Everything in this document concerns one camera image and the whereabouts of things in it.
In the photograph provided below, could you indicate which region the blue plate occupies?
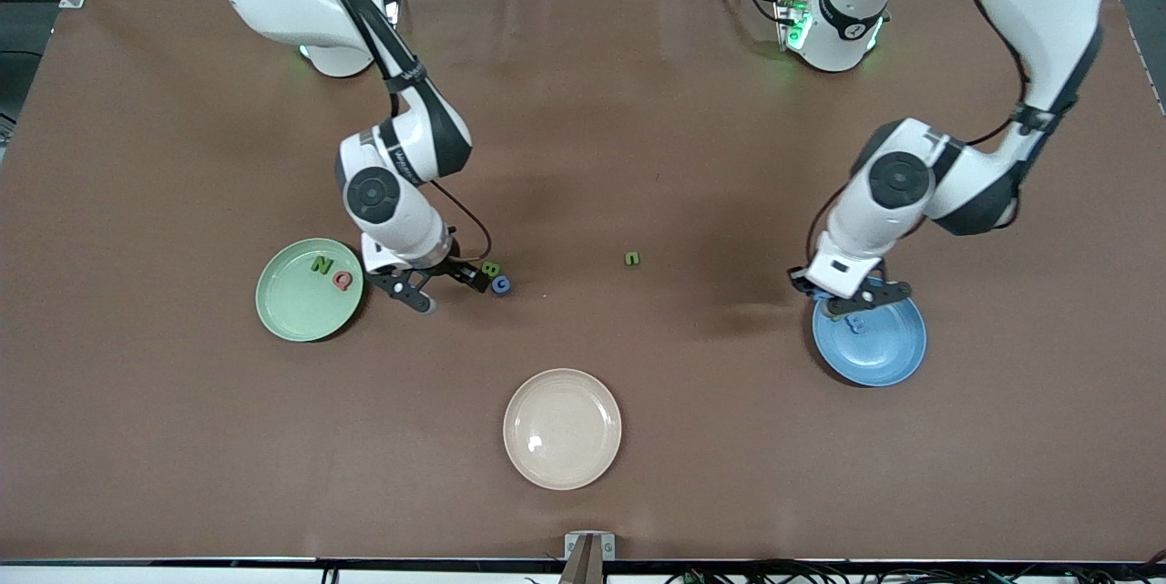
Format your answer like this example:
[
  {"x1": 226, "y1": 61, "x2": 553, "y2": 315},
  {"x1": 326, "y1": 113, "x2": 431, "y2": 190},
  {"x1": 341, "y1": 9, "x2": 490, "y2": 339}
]
[{"x1": 813, "y1": 279, "x2": 928, "y2": 388}]

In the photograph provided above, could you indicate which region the grey metal bracket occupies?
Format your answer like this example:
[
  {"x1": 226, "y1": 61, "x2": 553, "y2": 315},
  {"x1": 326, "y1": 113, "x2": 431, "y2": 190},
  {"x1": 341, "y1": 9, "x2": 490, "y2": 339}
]
[{"x1": 557, "y1": 531, "x2": 617, "y2": 584}]

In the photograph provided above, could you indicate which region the white table edge rail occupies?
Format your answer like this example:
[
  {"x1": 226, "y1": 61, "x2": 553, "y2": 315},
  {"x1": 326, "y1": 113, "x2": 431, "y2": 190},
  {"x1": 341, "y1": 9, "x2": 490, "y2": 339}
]
[{"x1": 0, "y1": 558, "x2": 1166, "y2": 584}]

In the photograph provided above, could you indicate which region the brown table mat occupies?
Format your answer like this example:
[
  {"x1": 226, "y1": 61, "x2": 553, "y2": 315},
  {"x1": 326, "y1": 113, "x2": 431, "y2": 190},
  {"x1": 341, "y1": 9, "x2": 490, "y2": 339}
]
[{"x1": 0, "y1": 0, "x2": 1166, "y2": 564}]

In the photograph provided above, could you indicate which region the beige plate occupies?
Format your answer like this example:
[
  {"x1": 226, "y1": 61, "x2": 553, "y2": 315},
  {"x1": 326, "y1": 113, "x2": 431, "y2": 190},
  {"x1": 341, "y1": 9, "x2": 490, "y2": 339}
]
[{"x1": 503, "y1": 368, "x2": 623, "y2": 491}]

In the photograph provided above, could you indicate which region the green plate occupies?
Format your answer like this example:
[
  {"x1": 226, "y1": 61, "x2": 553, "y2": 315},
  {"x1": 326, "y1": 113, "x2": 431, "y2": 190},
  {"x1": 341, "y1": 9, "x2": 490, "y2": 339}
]
[{"x1": 255, "y1": 238, "x2": 365, "y2": 343}]

